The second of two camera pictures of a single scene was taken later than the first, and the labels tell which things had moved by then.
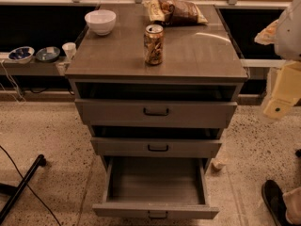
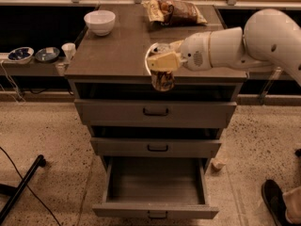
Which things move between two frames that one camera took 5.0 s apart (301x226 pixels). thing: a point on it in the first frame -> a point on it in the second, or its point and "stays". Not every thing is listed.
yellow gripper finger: [287, 91] -> [166, 61]
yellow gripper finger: [267, 36] -> [174, 46]
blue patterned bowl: [22, 55] stays
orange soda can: [154, 43] -> [162, 80]
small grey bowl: [48, 54] stays
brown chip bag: [173, 11] stays
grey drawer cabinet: [151, 90] stays
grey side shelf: [34, 67] stays
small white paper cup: [70, 50] stays
